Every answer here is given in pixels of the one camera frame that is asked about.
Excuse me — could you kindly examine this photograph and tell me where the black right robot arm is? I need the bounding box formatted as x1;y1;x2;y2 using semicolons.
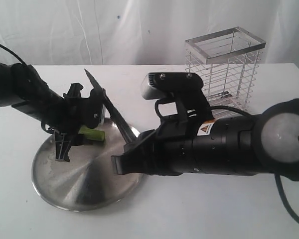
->
112;99;299;181

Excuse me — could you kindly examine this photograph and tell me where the black kitchen knife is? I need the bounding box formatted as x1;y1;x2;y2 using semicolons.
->
84;69;137;143

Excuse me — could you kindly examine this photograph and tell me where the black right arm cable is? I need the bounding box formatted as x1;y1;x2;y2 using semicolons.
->
154;99;299;226

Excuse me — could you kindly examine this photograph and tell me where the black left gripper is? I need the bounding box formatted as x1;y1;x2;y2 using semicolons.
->
41;83;90;162

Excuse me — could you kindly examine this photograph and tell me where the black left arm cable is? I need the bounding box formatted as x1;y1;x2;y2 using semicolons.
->
0;41;30;67

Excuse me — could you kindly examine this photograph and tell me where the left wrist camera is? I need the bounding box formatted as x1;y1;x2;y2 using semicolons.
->
84;88;105;128

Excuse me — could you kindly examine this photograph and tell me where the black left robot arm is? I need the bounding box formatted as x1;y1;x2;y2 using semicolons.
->
0;62;92;162

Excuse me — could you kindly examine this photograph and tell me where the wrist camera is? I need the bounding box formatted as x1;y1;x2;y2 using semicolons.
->
84;88;105;128
141;72;203;100

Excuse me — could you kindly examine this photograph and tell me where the round stainless steel plate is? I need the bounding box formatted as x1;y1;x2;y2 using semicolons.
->
32;118;144;212

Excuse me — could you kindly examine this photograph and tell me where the green cucumber piece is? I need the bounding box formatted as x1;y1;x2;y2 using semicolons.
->
78;125;105;142

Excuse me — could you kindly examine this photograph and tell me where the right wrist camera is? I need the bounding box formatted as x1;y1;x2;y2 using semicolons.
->
141;72;203;100

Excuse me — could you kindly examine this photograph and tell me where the chrome wire utensil holder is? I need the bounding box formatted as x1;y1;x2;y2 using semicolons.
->
184;27;266;111

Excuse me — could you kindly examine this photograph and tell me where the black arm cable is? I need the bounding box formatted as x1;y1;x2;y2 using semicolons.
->
0;41;30;67
154;99;299;226

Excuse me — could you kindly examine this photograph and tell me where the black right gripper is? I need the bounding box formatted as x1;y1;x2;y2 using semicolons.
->
111;109;216;176

